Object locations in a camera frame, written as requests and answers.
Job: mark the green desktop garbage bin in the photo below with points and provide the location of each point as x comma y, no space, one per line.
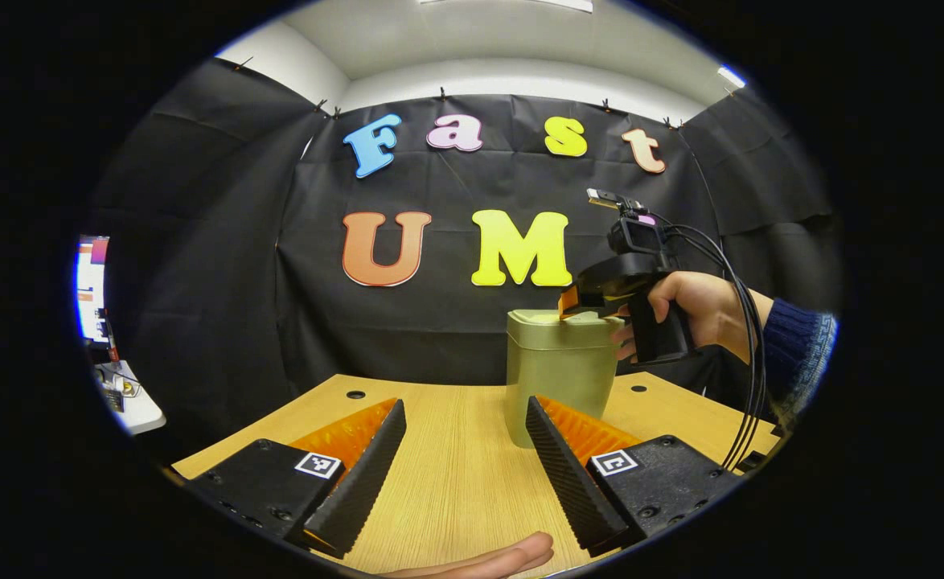
556,370

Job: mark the white side table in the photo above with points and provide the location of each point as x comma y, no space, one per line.
146,414

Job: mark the ceiling light panel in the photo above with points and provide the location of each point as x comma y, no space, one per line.
512,3
732,77

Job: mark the black backdrop cloth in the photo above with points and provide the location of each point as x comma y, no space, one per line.
408,330

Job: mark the red bottle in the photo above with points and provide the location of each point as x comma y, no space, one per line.
110,344

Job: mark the wooden desktop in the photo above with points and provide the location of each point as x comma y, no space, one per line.
456,450

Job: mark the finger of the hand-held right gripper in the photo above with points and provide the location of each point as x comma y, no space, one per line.
568,304

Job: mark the computer monitor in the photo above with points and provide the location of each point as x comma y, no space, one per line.
92,289

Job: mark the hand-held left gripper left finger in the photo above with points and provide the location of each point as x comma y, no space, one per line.
363,476

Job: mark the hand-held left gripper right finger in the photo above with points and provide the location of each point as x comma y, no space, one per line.
572,482

